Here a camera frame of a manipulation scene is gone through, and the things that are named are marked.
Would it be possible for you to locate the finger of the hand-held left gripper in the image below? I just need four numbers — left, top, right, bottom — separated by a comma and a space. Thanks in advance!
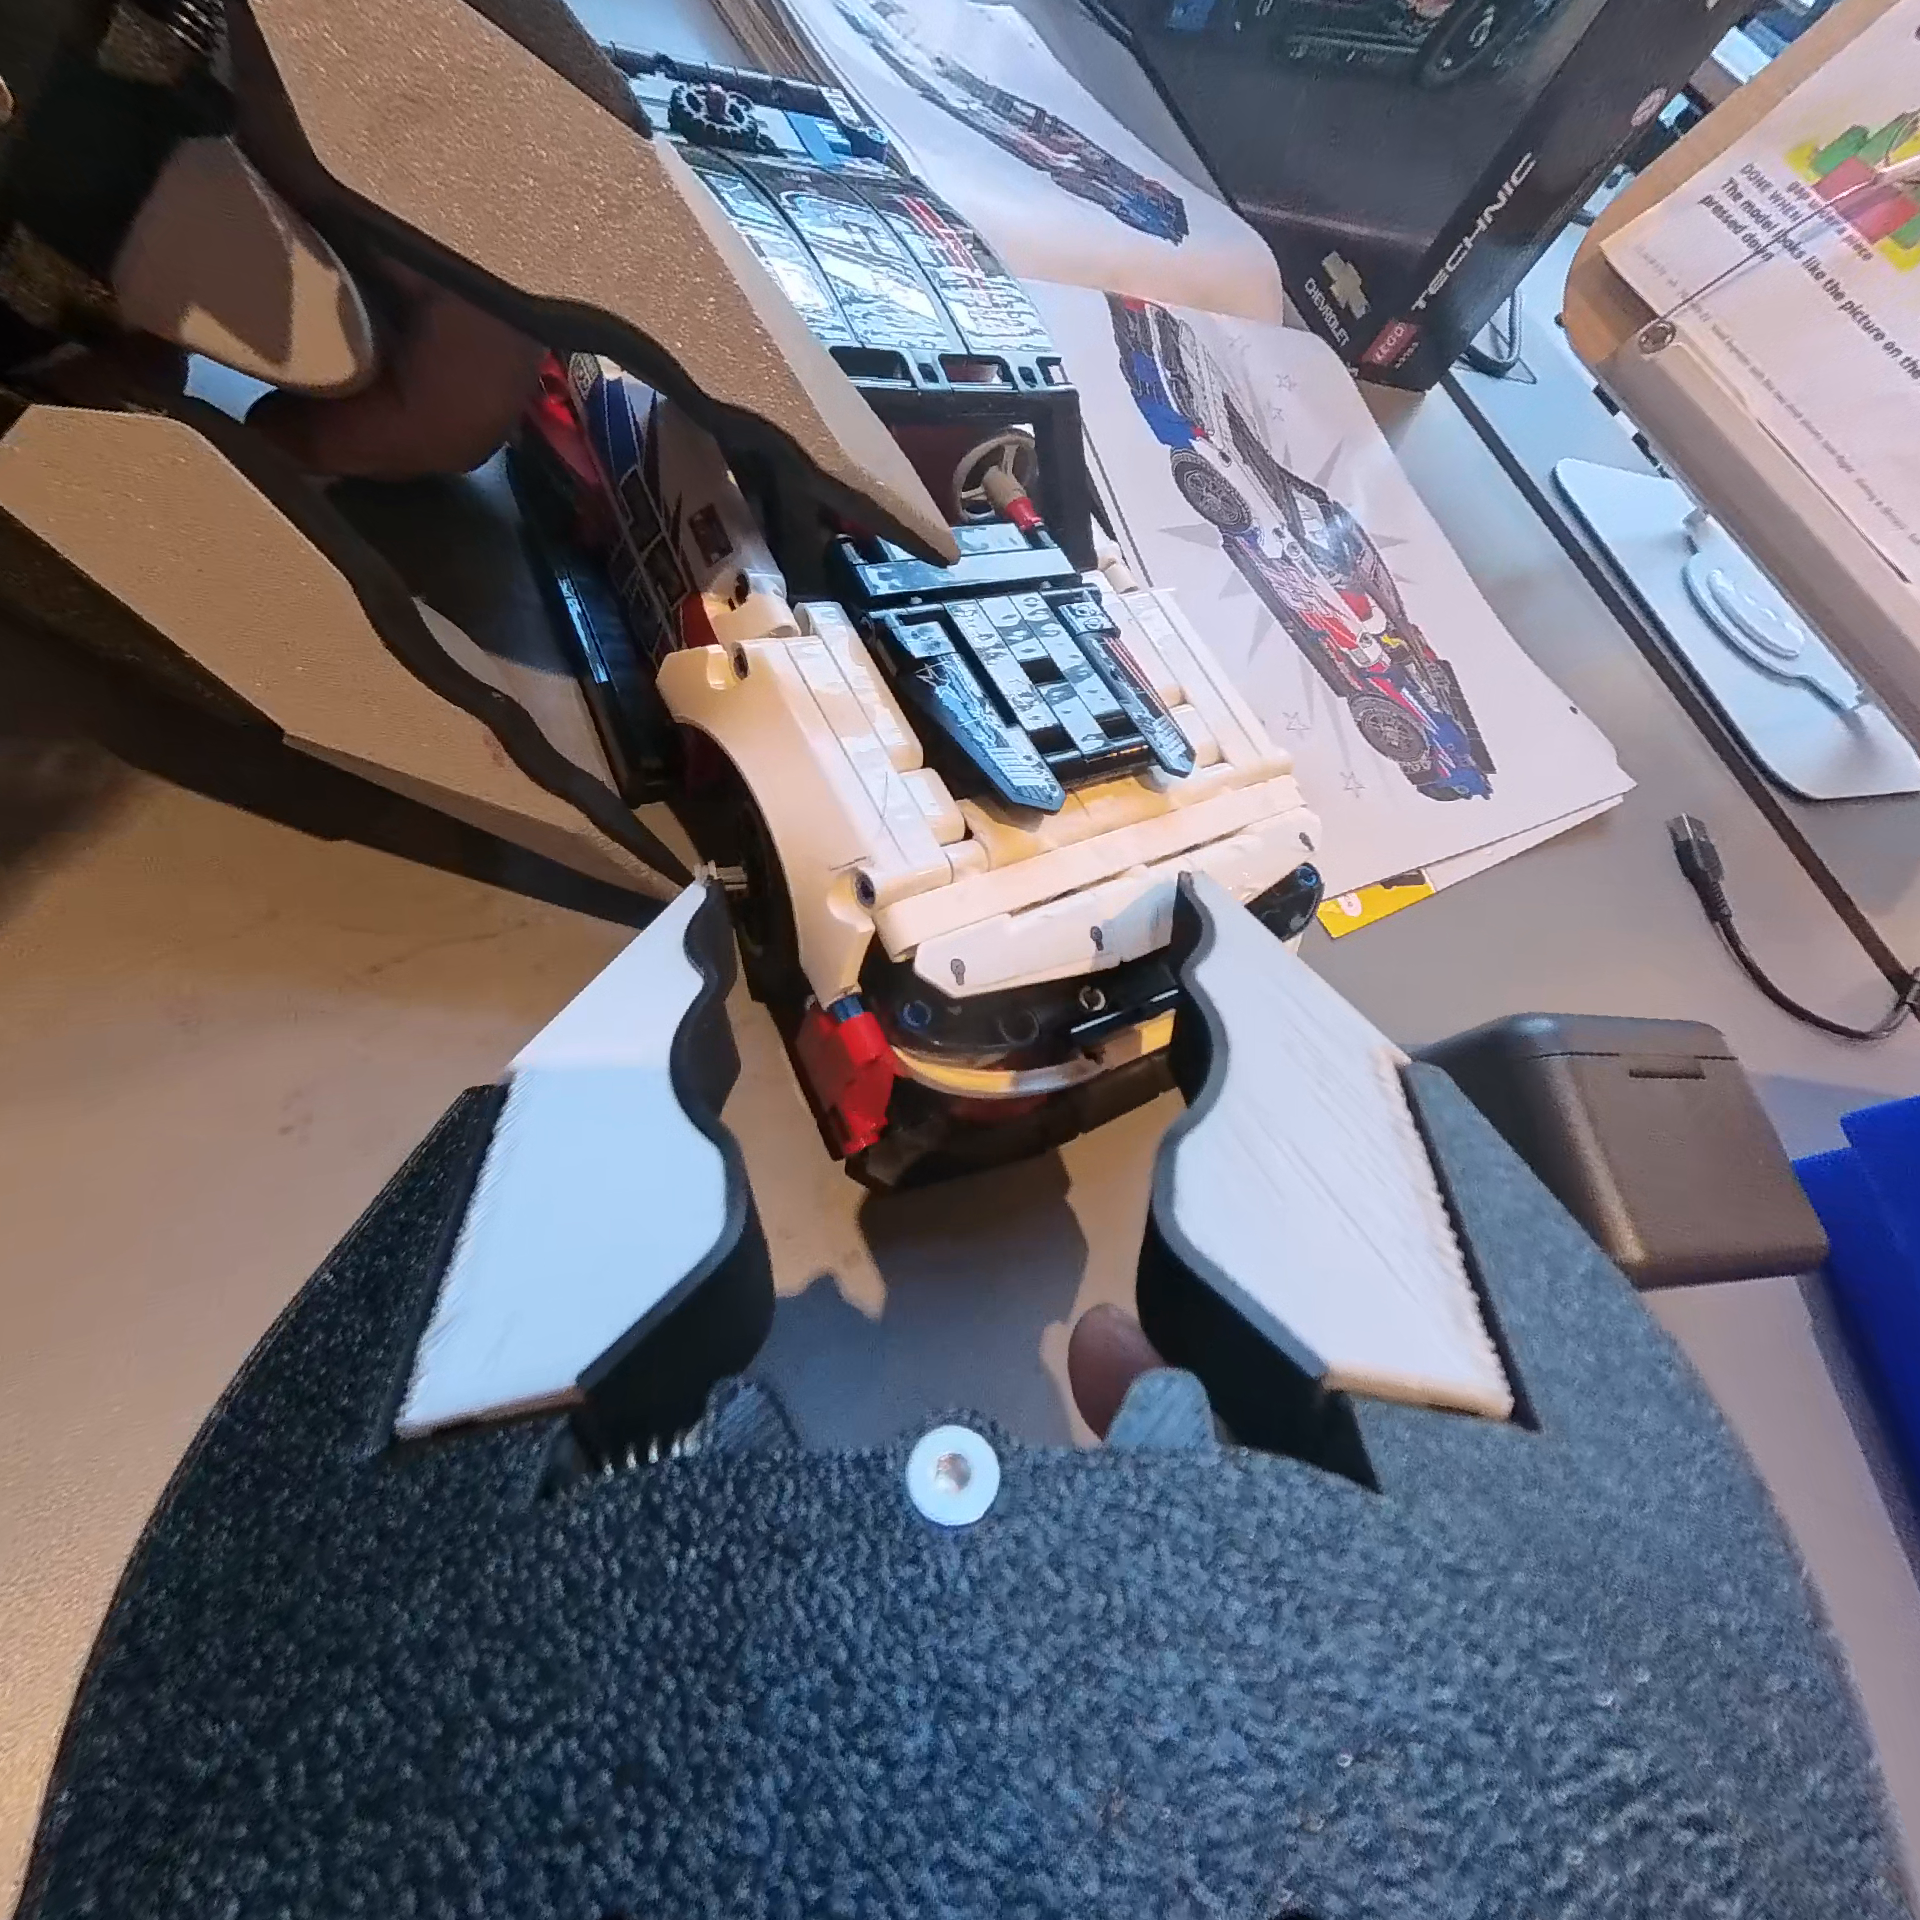
0, 403, 706, 906
247, 0, 958, 572

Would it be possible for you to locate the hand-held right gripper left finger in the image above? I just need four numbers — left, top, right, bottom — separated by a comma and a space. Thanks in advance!
394, 880, 775, 1462

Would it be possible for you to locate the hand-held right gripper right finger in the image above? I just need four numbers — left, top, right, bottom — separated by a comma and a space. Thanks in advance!
1133, 873, 1513, 1488

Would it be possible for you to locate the toy brick race car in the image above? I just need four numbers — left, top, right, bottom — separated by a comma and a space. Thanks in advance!
509, 47, 1323, 1197

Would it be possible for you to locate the grey desk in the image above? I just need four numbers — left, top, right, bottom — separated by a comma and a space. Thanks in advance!
0, 0, 1920, 1832

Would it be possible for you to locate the person's left hand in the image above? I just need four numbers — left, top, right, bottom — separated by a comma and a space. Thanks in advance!
270, 257, 527, 481

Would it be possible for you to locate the person's right hand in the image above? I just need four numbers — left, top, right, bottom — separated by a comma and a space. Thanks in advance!
1066, 1304, 1165, 1447

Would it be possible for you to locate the yellow leaflet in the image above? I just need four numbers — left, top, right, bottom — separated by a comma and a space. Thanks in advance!
1318, 869, 1444, 942

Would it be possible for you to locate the black rounded device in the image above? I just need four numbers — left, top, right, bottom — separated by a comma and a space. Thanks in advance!
1416, 1012, 1831, 1296

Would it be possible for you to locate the blue plastic bin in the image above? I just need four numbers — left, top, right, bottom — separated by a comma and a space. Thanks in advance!
1789, 1095, 1920, 1443

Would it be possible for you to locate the race car instruction booklet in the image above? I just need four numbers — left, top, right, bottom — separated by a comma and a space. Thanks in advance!
715, 0, 1639, 906

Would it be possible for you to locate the toy race car box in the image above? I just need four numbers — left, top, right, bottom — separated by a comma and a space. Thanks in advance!
1076, 0, 1754, 395

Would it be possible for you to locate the short black plug cable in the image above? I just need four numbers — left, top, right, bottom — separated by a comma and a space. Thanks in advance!
1667, 810, 1920, 1041

